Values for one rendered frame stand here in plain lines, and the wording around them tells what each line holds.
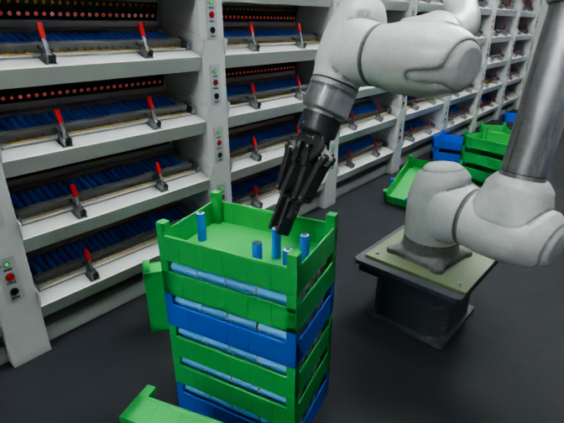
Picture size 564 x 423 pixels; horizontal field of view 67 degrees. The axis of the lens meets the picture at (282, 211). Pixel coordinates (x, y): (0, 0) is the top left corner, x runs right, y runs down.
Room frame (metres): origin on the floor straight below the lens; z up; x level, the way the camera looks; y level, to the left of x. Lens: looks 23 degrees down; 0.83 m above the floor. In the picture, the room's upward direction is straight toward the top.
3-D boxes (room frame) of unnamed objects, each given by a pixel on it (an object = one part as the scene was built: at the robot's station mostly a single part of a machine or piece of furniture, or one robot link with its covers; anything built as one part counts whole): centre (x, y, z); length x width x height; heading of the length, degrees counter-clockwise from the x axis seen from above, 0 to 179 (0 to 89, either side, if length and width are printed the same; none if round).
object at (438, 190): (1.10, -0.44, 0.38); 0.18 x 0.16 x 0.22; 37
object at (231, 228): (0.77, 0.06, 0.44); 0.30 x 0.20 x 0.08; 63
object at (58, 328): (1.78, 0.08, 0.03); 2.19 x 0.16 x 0.05; 140
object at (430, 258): (1.12, -0.45, 0.24); 0.22 x 0.18 x 0.06; 129
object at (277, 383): (0.77, 0.06, 0.20); 0.30 x 0.20 x 0.08; 63
